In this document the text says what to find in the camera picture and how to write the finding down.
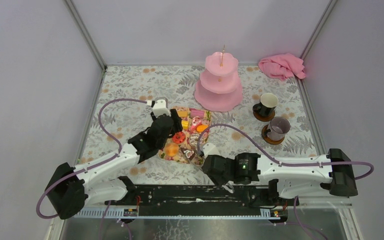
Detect floral dessert tray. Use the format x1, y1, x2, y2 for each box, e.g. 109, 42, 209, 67
158, 106, 212, 165

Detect chocolate cake piece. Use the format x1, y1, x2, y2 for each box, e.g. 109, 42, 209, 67
180, 148, 196, 162

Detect brown wooden saucer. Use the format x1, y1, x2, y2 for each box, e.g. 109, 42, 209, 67
261, 125, 285, 145
253, 111, 276, 122

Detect purple mug black handle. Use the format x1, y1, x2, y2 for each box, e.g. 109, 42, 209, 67
268, 116, 291, 136

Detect black mug white inside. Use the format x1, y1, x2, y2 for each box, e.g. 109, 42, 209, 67
252, 93, 279, 117

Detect metal tongs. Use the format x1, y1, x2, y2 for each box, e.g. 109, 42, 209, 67
180, 143, 235, 194

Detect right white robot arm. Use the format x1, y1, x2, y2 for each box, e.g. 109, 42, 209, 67
201, 143, 358, 206

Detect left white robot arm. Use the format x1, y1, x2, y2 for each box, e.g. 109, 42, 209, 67
44, 108, 183, 220

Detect red donut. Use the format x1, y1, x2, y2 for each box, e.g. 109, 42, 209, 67
172, 131, 187, 145

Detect yellow roll cake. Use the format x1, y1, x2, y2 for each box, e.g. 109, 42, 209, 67
181, 120, 189, 130

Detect tan biscuit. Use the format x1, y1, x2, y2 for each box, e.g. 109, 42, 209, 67
177, 110, 189, 118

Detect orange round pastry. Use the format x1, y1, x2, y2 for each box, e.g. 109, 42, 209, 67
163, 142, 180, 157

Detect chocolate drizzle donut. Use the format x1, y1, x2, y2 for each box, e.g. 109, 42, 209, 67
188, 133, 202, 149

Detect strawberry cream cake slice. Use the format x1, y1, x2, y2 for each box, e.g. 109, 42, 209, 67
189, 116, 202, 132

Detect pink wafer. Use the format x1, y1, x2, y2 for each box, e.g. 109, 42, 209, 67
190, 109, 205, 118

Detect orange tart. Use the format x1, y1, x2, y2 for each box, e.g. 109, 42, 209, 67
195, 124, 209, 133

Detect floral tablecloth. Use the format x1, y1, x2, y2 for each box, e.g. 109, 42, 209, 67
78, 65, 318, 185

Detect pink three-tier cake stand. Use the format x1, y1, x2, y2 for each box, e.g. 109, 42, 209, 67
194, 47, 243, 112

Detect pink cloth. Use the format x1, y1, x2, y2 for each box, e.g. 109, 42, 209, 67
258, 53, 307, 81

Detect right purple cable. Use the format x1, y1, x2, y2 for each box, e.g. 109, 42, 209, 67
196, 123, 375, 181

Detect purple cable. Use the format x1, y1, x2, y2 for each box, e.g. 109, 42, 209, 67
196, 123, 375, 181
35, 98, 154, 220

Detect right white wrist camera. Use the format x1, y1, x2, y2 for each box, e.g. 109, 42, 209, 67
201, 142, 221, 158

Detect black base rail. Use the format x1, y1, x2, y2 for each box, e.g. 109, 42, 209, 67
109, 184, 300, 219

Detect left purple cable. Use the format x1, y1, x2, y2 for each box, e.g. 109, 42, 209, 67
35, 98, 154, 220

